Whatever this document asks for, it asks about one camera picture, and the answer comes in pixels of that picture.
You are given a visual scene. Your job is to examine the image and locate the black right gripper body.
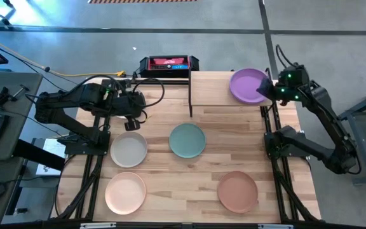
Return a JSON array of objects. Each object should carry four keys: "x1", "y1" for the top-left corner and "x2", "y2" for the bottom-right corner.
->
[{"x1": 273, "y1": 64, "x2": 311, "y2": 102}]

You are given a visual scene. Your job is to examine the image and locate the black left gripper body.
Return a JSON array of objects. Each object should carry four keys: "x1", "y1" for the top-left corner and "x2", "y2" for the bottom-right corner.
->
[{"x1": 114, "y1": 94, "x2": 147, "y2": 120}]

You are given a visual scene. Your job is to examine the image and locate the purple plate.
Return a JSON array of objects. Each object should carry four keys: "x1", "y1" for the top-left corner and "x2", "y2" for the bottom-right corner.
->
[{"x1": 229, "y1": 67, "x2": 271, "y2": 106}]

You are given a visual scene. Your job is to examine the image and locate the light grey plate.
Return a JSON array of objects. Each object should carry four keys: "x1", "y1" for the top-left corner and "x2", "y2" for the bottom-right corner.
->
[{"x1": 109, "y1": 131, "x2": 149, "y2": 169}]

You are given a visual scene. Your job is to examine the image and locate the teal green plate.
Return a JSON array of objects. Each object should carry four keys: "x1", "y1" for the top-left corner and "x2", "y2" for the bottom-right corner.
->
[{"x1": 168, "y1": 123, "x2": 207, "y2": 159}]

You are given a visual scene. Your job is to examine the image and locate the peach plate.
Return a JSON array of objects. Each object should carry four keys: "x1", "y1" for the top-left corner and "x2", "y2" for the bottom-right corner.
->
[{"x1": 104, "y1": 171, "x2": 147, "y2": 216}]

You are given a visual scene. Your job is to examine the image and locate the terracotta brown plate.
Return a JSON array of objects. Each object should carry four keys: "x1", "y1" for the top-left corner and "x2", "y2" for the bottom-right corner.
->
[{"x1": 217, "y1": 170, "x2": 259, "y2": 214}]

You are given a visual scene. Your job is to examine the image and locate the red and black power station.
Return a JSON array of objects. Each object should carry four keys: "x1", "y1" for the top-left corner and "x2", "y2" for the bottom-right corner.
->
[{"x1": 138, "y1": 54, "x2": 201, "y2": 79}]

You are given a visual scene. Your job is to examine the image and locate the white paper sheet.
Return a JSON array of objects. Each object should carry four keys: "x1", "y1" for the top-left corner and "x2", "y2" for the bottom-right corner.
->
[{"x1": 36, "y1": 138, "x2": 67, "y2": 177}]

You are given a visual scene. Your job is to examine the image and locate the black desk support bar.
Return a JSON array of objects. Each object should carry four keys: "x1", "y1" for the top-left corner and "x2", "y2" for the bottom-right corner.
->
[{"x1": 12, "y1": 139, "x2": 66, "y2": 172}]

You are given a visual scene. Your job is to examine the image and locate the grey metal stand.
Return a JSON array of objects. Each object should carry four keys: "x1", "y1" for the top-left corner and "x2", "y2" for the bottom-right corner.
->
[{"x1": 338, "y1": 83, "x2": 366, "y2": 186}]

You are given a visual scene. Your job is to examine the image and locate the grey side desk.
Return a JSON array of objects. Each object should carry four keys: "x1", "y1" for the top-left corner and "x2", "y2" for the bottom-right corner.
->
[{"x1": 0, "y1": 70, "x2": 44, "y2": 225}]

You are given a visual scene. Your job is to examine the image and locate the black clamp tool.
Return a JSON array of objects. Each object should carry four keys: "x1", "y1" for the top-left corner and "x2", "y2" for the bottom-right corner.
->
[{"x1": 0, "y1": 84, "x2": 31, "y2": 108}]

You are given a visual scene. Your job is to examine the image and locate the yellow extension cord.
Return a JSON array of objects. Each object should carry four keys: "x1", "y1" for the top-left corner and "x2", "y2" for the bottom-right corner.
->
[{"x1": 0, "y1": 31, "x2": 127, "y2": 78}]

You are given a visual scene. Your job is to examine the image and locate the black aluminium table frame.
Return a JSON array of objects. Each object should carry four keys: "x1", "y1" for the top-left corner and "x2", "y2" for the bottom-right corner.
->
[{"x1": 51, "y1": 77, "x2": 322, "y2": 223}]

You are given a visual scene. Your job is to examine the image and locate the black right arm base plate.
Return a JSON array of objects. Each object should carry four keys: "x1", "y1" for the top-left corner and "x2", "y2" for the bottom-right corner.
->
[{"x1": 264, "y1": 130, "x2": 313, "y2": 159}]

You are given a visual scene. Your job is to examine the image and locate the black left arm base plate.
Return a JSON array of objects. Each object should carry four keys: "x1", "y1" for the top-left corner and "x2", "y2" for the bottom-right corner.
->
[{"x1": 64, "y1": 130, "x2": 111, "y2": 156}]

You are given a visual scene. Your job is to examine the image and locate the black camera crossbar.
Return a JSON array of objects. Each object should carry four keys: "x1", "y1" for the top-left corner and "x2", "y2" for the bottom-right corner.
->
[{"x1": 0, "y1": 219, "x2": 366, "y2": 229}]

